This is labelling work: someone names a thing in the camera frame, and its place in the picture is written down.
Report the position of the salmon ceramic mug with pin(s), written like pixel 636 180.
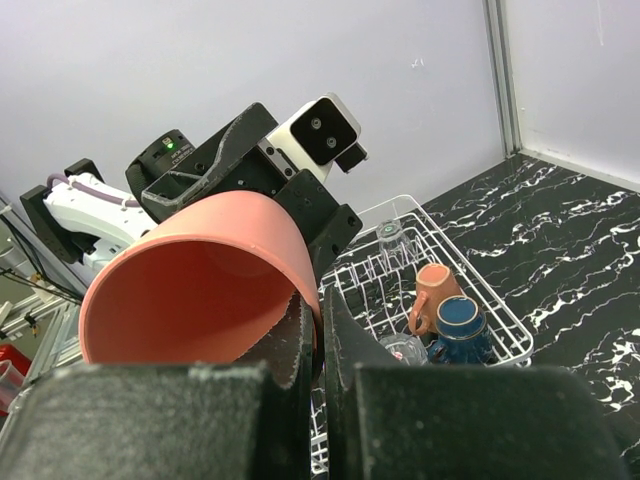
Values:
pixel 435 283

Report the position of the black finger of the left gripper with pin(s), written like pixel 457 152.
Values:
pixel 175 174

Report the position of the small clear faceted glass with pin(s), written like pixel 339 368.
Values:
pixel 396 249

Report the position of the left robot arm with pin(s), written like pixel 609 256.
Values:
pixel 81 219

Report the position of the dark blue glass mug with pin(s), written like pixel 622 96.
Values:
pixel 463 335

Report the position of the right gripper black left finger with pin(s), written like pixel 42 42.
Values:
pixel 246 420

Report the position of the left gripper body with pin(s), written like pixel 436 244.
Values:
pixel 326 225

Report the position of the clear glass tumbler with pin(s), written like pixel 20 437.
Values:
pixel 407 349

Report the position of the white wire dish rack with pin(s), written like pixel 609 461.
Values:
pixel 377 277

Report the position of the pink plastic cup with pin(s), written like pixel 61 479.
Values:
pixel 205 285

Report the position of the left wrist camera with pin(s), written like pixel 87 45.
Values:
pixel 321 134

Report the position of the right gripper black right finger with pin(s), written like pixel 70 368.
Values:
pixel 389 420

